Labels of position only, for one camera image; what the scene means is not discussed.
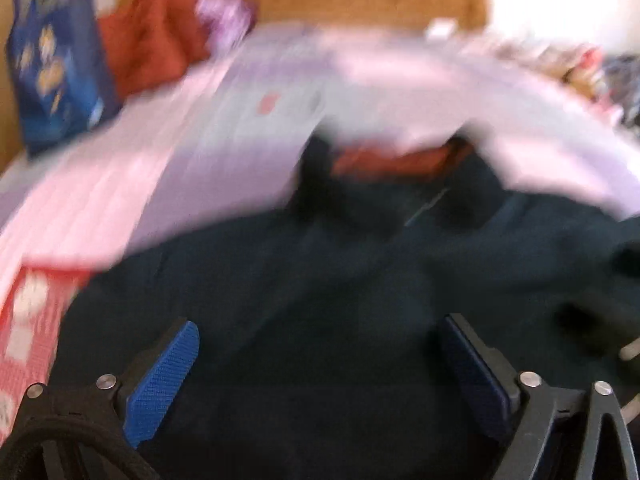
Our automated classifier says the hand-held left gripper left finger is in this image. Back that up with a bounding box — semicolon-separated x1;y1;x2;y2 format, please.
19;317;201;449

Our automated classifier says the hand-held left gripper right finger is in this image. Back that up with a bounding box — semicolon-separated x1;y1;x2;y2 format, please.
436;312;633;480

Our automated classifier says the dark navy jacket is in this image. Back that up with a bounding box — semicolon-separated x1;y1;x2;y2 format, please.
45;132;640;480

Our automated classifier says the red checked mat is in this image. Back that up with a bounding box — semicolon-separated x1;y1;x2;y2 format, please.
0;265;93;436

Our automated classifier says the pastel patchwork quilt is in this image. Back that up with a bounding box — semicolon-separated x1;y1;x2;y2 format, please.
0;20;640;281

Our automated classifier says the blue shopping bag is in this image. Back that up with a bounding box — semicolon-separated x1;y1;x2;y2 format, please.
5;0;123;156

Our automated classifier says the orange puffer jacket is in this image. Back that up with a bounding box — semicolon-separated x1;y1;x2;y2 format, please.
97;0;211;101

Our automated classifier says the pile of small nightstand items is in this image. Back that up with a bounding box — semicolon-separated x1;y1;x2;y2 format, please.
475;30;601;91

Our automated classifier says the purple floral pillow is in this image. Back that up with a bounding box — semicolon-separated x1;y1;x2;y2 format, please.
192;0;256;53

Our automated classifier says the black braided cable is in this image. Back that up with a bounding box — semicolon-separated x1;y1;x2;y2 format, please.
0;407;161;480

